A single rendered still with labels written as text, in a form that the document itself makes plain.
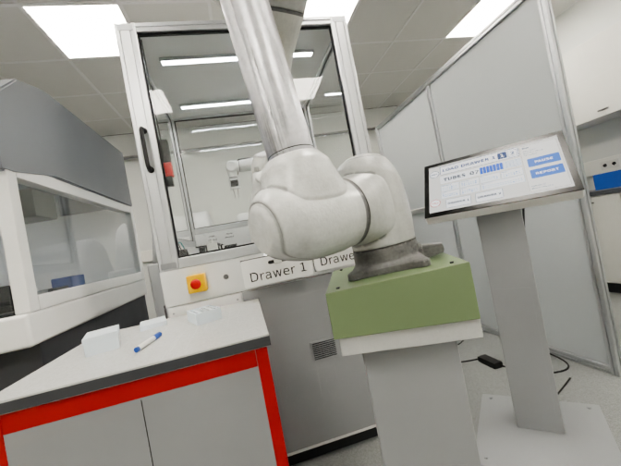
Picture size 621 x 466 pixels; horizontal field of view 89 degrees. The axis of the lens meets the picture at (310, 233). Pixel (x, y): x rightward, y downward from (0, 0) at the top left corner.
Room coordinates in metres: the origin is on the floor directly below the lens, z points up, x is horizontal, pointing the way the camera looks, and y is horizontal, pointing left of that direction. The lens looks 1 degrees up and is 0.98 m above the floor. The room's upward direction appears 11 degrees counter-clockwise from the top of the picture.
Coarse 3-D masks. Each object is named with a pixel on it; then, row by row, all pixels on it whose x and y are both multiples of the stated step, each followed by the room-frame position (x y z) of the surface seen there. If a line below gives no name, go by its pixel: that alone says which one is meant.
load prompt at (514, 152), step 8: (504, 152) 1.29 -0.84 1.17; (512, 152) 1.27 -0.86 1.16; (472, 160) 1.36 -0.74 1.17; (480, 160) 1.34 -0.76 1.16; (488, 160) 1.31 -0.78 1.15; (496, 160) 1.29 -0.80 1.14; (440, 168) 1.43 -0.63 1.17; (448, 168) 1.40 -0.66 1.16; (456, 168) 1.38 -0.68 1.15; (464, 168) 1.35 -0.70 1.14
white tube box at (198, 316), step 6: (204, 306) 1.16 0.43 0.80; (210, 306) 1.15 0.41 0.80; (216, 306) 1.10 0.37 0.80; (192, 312) 1.10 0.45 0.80; (198, 312) 1.08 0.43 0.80; (204, 312) 1.04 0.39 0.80; (210, 312) 1.05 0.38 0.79; (216, 312) 1.06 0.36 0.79; (192, 318) 1.06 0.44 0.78; (198, 318) 1.03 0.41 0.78; (204, 318) 1.04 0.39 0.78; (210, 318) 1.05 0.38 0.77; (216, 318) 1.06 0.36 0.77; (198, 324) 1.03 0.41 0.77
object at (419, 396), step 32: (480, 320) 0.62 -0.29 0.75; (352, 352) 0.65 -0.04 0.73; (384, 352) 0.68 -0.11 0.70; (416, 352) 0.67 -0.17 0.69; (448, 352) 0.66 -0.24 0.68; (384, 384) 0.68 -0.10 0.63; (416, 384) 0.68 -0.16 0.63; (448, 384) 0.67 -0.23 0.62; (384, 416) 0.69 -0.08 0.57; (416, 416) 0.68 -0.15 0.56; (448, 416) 0.67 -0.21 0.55; (384, 448) 0.69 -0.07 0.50; (416, 448) 0.68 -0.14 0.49; (448, 448) 0.67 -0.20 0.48
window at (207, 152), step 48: (144, 48) 1.33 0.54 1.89; (192, 48) 1.37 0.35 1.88; (192, 96) 1.36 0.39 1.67; (240, 96) 1.40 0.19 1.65; (336, 96) 1.50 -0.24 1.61; (192, 144) 1.35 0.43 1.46; (240, 144) 1.40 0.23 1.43; (336, 144) 1.49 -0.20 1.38; (192, 192) 1.34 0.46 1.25; (240, 192) 1.39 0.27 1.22; (192, 240) 1.34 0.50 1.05; (240, 240) 1.38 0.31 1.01
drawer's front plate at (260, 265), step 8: (240, 264) 1.28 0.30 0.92; (248, 264) 1.28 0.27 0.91; (256, 264) 1.29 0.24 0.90; (264, 264) 1.30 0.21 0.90; (272, 264) 1.30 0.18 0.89; (280, 264) 1.31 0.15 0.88; (288, 264) 1.32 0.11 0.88; (296, 264) 1.32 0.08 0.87; (304, 264) 1.33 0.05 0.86; (248, 272) 1.28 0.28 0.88; (256, 272) 1.29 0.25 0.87; (264, 272) 1.29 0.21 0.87; (272, 272) 1.30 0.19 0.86; (288, 272) 1.32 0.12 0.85; (296, 272) 1.32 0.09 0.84; (304, 272) 1.33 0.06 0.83; (312, 272) 1.34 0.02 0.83; (248, 280) 1.28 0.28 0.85; (264, 280) 1.29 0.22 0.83; (272, 280) 1.30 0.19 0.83; (280, 280) 1.31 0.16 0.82
